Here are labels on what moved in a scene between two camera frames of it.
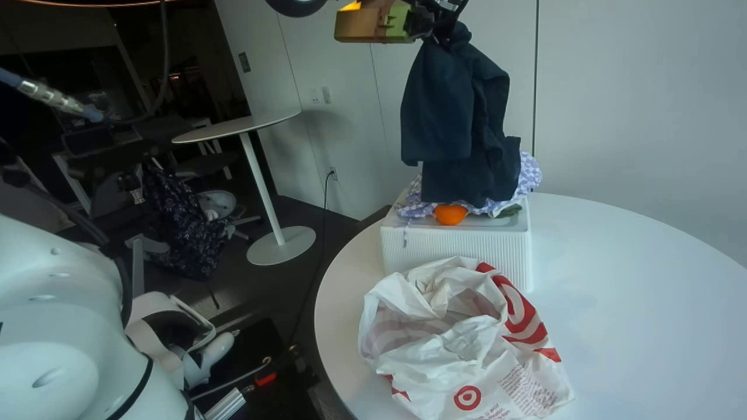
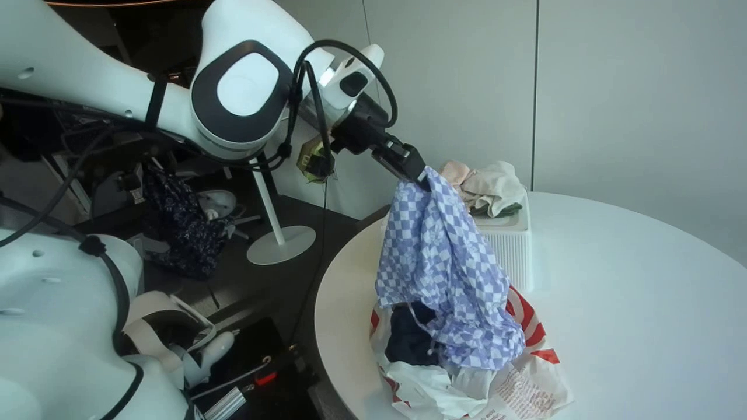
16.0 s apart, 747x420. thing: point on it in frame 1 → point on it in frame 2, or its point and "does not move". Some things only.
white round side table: [288, 242] does not move
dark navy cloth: [454, 116] → [412, 339]
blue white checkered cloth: [454, 212] → [432, 249]
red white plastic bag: [454, 339] does not move
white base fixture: [182, 343] does not move
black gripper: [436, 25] → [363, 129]
